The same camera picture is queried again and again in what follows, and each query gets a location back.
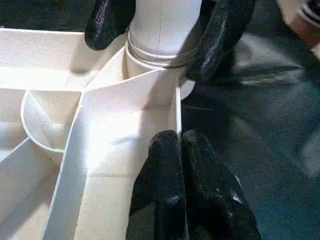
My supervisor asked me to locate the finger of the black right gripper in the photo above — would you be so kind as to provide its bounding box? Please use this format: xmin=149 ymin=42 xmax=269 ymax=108
xmin=83 ymin=0 xmax=136 ymax=51
xmin=185 ymin=0 xmax=256 ymax=83

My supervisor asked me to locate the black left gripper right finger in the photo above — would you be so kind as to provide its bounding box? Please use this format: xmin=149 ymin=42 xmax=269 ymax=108
xmin=180 ymin=128 xmax=263 ymax=240

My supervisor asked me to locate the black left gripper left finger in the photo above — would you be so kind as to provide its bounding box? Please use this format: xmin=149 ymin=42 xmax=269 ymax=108
xmin=126 ymin=129 xmax=188 ymax=240

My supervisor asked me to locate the white plastic table leg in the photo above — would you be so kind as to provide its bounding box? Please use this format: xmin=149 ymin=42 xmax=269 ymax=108
xmin=125 ymin=0 xmax=204 ymax=69

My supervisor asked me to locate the white plastic table top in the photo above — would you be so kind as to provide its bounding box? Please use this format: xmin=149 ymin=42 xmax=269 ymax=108
xmin=0 ymin=26 xmax=196 ymax=240

